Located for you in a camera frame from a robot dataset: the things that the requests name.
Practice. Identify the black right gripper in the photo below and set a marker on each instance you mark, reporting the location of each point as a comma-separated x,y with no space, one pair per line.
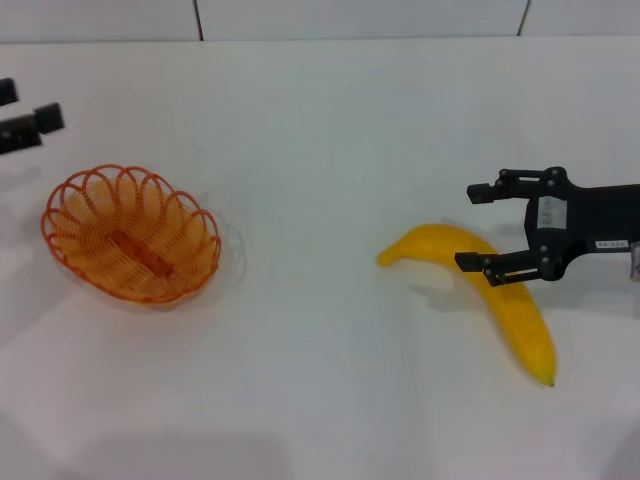
600,215

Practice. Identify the yellow banana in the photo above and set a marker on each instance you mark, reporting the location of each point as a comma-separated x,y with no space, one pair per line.
520,320

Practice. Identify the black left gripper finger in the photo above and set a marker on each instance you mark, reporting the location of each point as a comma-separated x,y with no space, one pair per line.
7,92
20,134

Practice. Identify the orange woven plastic basket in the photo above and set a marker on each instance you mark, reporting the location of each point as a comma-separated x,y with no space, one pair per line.
100,220

